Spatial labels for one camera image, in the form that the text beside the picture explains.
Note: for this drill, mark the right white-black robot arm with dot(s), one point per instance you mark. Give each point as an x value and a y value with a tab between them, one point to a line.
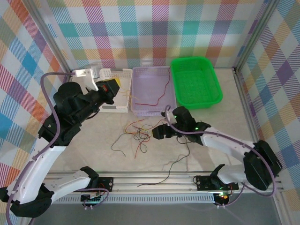
225	143

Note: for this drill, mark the white perforated plastic basket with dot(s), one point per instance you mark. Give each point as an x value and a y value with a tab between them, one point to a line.
124	75

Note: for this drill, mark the green perforated plastic basket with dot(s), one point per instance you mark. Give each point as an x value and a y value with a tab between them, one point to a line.
197	84

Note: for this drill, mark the lavender perforated plastic basket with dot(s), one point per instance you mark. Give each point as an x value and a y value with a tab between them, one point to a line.
150	89

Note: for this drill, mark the circuit board with green light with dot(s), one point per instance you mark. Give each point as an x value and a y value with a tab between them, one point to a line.
91	199
222	197

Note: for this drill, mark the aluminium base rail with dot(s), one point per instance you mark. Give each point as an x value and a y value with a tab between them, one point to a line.
126	180

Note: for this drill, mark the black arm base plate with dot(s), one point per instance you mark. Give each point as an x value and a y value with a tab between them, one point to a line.
106	184
203	182

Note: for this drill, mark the aluminium frame post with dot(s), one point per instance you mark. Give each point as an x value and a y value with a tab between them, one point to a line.
49	35
255	35

